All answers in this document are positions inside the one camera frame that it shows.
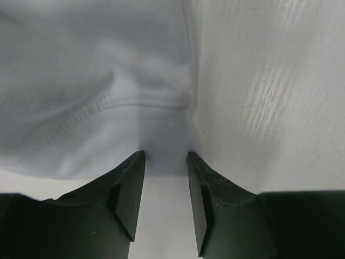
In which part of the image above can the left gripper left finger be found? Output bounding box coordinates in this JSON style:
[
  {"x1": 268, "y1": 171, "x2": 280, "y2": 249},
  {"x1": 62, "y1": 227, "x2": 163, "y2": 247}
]
[{"x1": 1, "y1": 151, "x2": 146, "y2": 258}]

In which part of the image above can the white skirt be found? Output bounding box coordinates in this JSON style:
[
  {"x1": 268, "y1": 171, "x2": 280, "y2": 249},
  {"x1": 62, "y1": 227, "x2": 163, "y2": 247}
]
[{"x1": 0, "y1": 0, "x2": 200, "y2": 259}]

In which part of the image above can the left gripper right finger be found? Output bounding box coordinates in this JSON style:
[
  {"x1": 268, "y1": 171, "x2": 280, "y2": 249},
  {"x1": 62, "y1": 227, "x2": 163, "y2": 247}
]
[{"x1": 187, "y1": 152, "x2": 344, "y2": 258}]

